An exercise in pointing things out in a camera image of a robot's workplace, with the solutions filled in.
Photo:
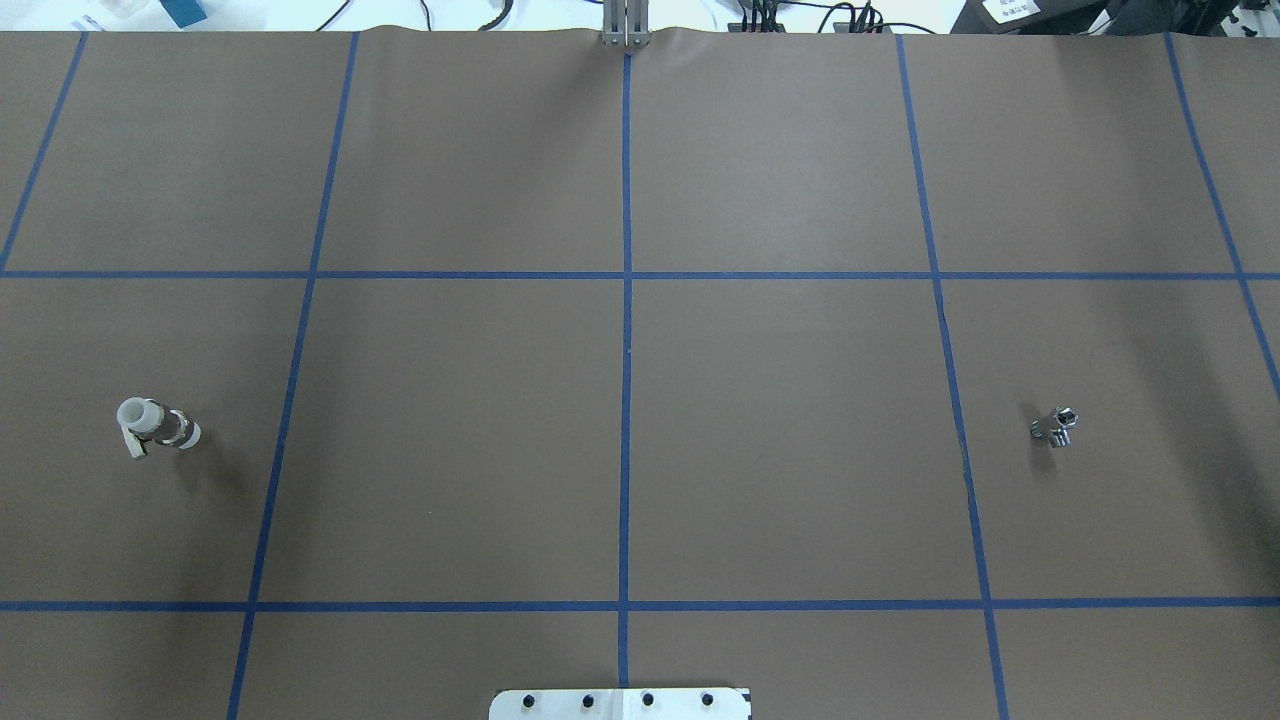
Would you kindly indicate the aluminium profile post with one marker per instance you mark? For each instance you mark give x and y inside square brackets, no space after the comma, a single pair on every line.
[625,23]

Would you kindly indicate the white metal base plate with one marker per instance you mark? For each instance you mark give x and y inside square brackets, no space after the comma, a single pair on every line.
[623,703]

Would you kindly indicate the blue box on back table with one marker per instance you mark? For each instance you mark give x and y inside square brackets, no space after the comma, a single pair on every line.
[185,13]

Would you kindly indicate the small metal pipe fitting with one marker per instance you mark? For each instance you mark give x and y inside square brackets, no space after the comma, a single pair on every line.
[1055,428]

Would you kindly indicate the white PPR valve with handle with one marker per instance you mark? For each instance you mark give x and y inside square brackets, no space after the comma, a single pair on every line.
[144,421]

